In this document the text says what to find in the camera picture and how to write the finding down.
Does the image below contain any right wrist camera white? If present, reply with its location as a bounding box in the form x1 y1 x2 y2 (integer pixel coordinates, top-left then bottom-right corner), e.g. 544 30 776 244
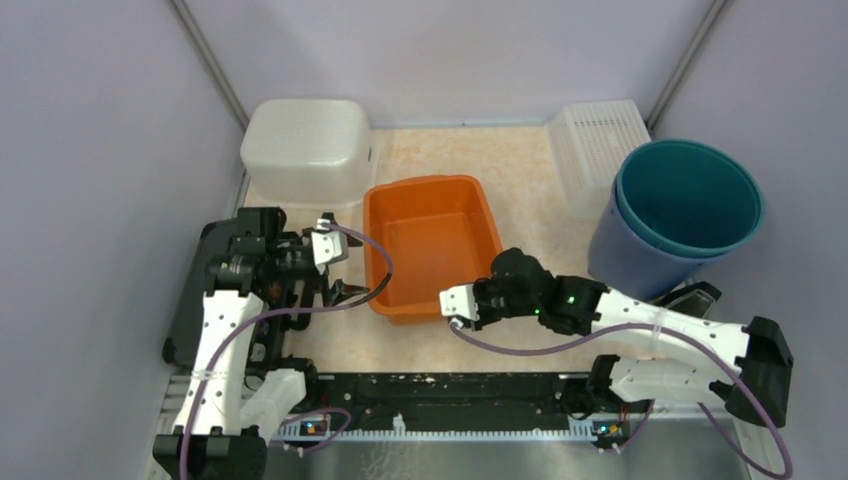
439 284 479 329

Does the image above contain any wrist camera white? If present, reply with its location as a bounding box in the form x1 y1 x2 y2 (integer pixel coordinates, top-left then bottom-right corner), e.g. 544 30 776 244
439 284 479 329
309 212 349 271

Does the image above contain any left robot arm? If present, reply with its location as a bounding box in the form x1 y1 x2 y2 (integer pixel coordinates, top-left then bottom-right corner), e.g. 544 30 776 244
152 207 379 479

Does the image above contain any teal bucket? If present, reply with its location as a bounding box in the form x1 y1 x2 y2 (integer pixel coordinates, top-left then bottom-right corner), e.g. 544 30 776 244
614 139 765 258

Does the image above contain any small black clear box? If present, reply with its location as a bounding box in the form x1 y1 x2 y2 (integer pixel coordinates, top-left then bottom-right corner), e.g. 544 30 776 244
657 281 722 318

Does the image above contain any translucent white plastic tub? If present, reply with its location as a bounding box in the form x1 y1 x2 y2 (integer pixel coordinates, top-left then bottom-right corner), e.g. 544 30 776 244
240 99 379 209

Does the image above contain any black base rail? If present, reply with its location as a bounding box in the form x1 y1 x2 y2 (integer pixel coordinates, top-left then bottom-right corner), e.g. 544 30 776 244
301 370 654 432

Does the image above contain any orange plastic tub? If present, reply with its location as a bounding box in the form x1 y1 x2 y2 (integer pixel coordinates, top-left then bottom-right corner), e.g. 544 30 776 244
363 175 503 326

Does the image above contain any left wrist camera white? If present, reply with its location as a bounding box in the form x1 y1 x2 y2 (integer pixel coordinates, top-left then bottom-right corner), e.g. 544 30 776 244
309 212 349 271

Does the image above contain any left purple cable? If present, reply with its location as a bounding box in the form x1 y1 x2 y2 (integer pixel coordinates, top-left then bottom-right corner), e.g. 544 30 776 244
178 221 395 480

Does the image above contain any blue bucket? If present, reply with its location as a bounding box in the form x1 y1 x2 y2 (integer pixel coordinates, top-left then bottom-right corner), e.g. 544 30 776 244
588 190 725 300

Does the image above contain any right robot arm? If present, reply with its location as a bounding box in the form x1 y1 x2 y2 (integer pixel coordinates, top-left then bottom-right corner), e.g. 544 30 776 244
440 248 794 428

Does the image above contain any white perforated basket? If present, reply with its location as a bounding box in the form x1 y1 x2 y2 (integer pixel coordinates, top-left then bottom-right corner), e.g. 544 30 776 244
544 99 651 220

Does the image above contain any black case on left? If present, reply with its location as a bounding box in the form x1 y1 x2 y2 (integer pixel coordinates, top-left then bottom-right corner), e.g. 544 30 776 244
162 209 263 370

